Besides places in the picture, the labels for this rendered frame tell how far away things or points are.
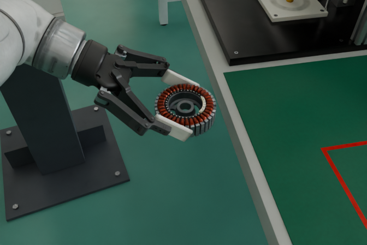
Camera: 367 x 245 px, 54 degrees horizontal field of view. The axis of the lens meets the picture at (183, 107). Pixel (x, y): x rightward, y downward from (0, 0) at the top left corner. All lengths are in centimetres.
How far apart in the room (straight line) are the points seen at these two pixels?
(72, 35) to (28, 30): 7
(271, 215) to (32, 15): 48
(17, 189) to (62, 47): 109
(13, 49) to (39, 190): 111
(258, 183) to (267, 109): 18
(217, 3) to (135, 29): 135
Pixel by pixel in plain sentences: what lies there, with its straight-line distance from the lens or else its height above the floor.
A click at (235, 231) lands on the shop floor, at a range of 143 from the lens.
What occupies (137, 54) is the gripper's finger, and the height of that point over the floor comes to 87.
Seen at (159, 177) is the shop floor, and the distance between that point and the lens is 154.
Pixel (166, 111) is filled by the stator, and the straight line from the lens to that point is 64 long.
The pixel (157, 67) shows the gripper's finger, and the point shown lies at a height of 85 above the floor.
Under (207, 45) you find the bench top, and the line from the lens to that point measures 91.
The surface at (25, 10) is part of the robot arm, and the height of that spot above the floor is 99.
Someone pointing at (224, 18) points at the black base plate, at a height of 77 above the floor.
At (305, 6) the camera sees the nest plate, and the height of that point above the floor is 78.
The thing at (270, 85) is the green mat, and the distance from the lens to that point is 81.
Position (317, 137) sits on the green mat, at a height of 75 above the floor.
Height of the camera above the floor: 128
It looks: 46 degrees down
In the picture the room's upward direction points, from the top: straight up
